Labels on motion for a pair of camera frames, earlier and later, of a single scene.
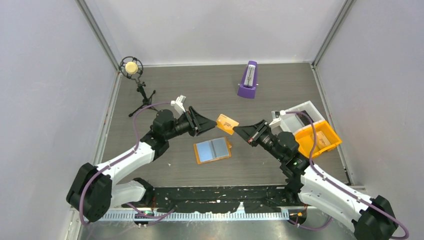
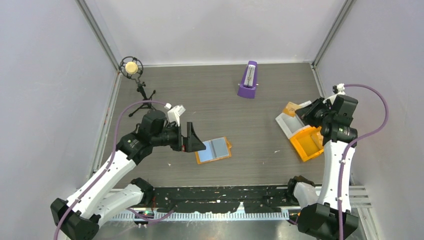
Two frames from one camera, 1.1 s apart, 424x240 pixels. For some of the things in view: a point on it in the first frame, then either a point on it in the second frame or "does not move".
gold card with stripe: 226,124 → 291,108
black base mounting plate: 214,199 does not move
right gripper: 252,133 → 306,113
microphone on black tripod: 131,67 does not move
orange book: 212,150 does not move
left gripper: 197,124 → 191,143
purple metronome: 247,86 does not move
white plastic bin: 295,122 does not move
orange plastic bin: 326,139 does not move
